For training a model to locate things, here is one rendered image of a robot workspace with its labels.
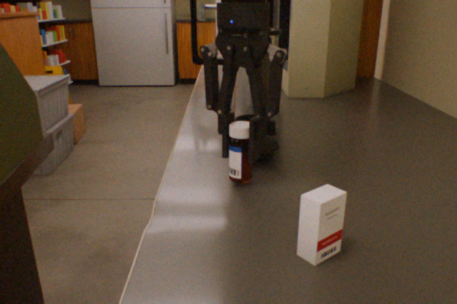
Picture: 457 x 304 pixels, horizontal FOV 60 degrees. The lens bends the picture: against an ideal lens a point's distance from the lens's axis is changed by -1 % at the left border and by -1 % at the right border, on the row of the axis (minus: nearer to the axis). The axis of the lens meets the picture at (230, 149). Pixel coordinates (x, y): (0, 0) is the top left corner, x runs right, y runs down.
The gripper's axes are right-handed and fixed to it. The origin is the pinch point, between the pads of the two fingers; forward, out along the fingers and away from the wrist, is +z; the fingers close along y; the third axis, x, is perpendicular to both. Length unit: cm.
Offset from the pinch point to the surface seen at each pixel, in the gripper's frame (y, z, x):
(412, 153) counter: -24.6, 7.6, -27.3
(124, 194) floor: 146, 102, -133
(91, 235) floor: 129, 102, -84
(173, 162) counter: 14.9, 7.8, -2.6
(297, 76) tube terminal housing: 10, 1, -64
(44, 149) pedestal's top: 46.7, 9.8, -0.5
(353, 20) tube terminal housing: -1, -15, -81
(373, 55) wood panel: -5, -1, -113
